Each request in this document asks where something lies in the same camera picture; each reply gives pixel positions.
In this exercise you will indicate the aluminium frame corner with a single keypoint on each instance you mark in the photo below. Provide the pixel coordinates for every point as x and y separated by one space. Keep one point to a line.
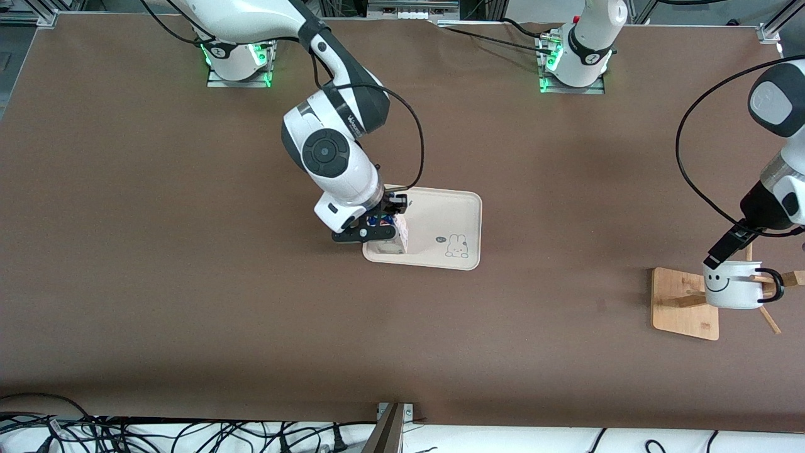
28 16
777 22

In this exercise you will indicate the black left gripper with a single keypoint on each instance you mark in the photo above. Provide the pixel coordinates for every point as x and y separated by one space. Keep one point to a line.
758 212

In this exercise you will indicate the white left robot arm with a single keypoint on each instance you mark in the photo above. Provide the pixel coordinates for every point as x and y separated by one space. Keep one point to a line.
588 38

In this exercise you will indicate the aluminium profile post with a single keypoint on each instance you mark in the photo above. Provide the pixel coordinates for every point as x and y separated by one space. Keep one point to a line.
388 431

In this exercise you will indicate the cream tray with rabbit print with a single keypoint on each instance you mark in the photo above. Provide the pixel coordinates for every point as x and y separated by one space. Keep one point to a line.
440 214

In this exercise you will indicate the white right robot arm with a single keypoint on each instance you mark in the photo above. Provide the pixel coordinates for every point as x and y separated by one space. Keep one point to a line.
324 151

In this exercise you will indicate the wooden mug stand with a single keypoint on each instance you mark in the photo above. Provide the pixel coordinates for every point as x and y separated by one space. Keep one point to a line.
682 314

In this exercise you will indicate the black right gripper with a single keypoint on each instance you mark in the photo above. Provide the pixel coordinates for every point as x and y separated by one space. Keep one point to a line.
390 206

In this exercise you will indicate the blue milk carton green cap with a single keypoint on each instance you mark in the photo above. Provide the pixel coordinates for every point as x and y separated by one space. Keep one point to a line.
387 242

